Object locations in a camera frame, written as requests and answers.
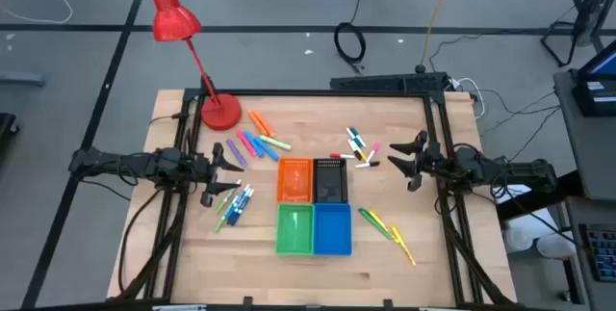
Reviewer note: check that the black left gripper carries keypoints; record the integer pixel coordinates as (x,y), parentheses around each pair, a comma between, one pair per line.
(202,172)

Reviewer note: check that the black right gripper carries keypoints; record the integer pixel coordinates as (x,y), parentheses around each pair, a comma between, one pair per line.
(438,166)

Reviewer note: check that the thin light green pen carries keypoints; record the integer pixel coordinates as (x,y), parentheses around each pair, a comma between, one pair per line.
(222,220)
(228,196)

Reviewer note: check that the pink highlighter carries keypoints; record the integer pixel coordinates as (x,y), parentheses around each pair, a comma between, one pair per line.
(246,143)

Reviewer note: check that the black-capped white marker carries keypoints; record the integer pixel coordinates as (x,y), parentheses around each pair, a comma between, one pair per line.
(354,148)
(367,164)

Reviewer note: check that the blue highlighter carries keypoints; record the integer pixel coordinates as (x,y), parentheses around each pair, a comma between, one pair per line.
(253,144)
(266,148)

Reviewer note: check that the yellow-capped white marker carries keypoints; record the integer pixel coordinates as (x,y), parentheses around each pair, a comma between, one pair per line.
(362,153)

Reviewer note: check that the yellow slim highlighter pen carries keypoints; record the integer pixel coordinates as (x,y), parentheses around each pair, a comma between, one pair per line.
(403,246)
(381,223)

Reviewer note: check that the cream marker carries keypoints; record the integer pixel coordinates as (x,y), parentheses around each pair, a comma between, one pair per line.
(275,143)

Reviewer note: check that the red-capped white marker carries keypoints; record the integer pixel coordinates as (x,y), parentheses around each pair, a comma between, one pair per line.
(342,155)

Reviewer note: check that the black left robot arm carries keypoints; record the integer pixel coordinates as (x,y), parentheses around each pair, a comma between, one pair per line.
(96,159)

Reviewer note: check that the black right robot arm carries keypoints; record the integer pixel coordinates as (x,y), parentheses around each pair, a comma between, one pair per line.
(524,169)

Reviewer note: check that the orange plastic basket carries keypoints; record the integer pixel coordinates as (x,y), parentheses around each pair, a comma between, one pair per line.
(294,181)

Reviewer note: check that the black perforated bar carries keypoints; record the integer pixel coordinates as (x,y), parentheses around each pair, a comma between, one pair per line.
(385,82)

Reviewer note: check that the black plastic basket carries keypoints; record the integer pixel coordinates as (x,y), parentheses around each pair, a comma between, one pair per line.
(330,181)

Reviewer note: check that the green plastic basket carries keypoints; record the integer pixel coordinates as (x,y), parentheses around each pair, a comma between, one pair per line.
(294,229)

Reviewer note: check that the white paper sheet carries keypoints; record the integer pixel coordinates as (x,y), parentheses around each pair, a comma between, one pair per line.
(515,193)

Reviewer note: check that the blue plastic basket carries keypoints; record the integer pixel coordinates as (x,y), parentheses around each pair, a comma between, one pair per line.
(332,229)

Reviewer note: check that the white round container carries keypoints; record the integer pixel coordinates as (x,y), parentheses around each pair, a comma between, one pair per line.
(517,239)
(556,246)

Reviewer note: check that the black desk support beam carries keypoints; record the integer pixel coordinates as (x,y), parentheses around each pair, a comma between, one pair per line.
(539,198)

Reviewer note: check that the red desk lamp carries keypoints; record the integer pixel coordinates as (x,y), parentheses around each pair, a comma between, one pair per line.
(171,17)

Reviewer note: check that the grey desk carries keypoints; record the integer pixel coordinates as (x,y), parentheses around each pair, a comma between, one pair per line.
(592,157)

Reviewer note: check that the black box with white labels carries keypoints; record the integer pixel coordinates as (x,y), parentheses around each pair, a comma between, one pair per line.
(594,96)

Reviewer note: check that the black keyboard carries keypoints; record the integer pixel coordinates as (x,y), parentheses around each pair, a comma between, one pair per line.
(601,253)

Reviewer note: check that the blue-lit monitor screen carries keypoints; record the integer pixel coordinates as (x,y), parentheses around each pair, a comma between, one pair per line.
(604,63)

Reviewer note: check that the black wheeled object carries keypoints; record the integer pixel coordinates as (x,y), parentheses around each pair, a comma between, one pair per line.
(6,125)

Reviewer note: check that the grey floor bar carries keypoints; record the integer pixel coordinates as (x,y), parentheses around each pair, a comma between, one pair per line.
(21,79)

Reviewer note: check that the black standing fan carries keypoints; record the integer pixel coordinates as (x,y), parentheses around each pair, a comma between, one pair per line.
(589,7)

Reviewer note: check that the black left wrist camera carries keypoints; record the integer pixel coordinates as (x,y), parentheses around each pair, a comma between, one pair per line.
(169,161)

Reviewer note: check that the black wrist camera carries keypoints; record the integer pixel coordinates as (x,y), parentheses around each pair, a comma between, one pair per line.
(469,163)
(169,161)

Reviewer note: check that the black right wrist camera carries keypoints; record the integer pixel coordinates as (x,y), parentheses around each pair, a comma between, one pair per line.
(469,163)

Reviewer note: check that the black aluminium table frame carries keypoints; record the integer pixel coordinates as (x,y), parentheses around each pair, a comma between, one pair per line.
(308,93)

